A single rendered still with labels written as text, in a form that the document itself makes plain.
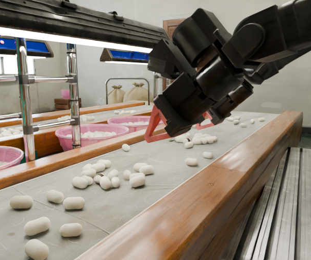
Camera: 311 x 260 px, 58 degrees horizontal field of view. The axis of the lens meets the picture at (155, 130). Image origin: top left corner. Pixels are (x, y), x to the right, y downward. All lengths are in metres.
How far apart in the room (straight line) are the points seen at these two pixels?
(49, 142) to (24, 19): 0.67
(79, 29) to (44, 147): 0.62
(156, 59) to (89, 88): 6.52
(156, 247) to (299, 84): 5.03
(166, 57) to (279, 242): 0.39
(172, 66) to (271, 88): 4.90
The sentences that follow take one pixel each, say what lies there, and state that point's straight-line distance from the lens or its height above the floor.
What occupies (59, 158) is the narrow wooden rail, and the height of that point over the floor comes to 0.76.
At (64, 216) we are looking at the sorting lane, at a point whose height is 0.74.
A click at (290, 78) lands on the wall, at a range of 5.31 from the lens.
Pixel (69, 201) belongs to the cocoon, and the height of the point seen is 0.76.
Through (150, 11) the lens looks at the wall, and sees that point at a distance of 6.16.
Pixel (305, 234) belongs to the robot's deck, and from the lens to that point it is 0.64.
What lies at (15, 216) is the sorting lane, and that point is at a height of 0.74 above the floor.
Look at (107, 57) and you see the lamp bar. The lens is 1.52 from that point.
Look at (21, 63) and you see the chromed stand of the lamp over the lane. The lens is 0.73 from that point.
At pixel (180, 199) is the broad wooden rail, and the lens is 0.49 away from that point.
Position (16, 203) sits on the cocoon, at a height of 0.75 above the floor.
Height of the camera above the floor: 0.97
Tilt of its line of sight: 11 degrees down
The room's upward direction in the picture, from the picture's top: straight up
